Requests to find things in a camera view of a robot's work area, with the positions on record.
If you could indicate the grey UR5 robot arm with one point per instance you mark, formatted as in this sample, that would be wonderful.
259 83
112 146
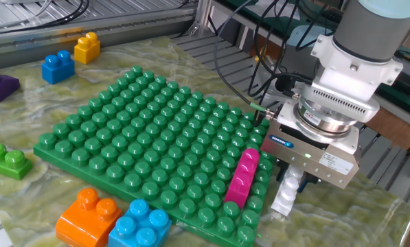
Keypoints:
362 27

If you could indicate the yellow plastic clip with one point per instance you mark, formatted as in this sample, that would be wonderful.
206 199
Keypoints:
261 54

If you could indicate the green marble patterned mat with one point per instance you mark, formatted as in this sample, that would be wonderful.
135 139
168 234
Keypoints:
345 212

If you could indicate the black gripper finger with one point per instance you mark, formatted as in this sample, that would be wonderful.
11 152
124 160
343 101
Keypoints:
307 182
282 171

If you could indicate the orange two-stud block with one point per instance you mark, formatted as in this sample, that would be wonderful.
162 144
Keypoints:
84 223

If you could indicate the bright green two-stud block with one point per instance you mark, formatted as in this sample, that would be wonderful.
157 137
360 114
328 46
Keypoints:
9 163

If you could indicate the blue two-stud block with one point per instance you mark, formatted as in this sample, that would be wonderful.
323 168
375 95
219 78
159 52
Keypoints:
58 70

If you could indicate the pink three-stud block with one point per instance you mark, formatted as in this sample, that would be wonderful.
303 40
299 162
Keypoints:
242 182

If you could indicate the white four-stud block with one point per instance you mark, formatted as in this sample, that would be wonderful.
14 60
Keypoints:
287 195

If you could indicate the aluminium profile rail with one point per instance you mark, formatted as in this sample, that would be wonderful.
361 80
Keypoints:
122 37

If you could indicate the light blue four-stud block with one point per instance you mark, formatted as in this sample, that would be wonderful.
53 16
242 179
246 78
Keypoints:
139 226

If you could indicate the large green studded baseplate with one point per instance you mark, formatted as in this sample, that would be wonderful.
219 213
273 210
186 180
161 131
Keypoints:
139 144

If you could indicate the yellow two-stud block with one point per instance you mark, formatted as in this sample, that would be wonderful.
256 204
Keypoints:
87 49

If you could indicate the aluminium frame beam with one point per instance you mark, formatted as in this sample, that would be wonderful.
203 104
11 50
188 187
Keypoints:
203 13

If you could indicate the silver Schunk gripper body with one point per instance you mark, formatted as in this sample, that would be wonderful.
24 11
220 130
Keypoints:
311 161

